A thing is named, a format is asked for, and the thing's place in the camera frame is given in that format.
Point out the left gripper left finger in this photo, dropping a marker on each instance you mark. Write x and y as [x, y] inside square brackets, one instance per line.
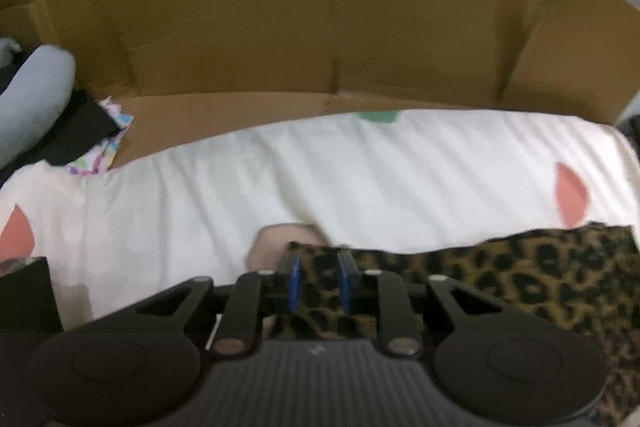
[253, 297]

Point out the cream bear print blanket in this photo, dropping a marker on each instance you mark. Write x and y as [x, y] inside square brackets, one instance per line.
[407, 182]

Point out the brown cardboard box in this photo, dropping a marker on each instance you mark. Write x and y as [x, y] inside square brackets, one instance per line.
[189, 69]

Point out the leopard print garment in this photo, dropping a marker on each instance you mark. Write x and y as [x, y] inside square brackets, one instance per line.
[585, 279]

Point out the black garment on pile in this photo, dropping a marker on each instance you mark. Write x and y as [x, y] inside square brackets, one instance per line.
[27, 300]

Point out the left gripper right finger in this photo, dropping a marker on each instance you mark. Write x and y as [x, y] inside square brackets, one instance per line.
[384, 296]

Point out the grey neck pillow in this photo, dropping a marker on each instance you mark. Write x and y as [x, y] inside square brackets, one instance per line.
[34, 99]

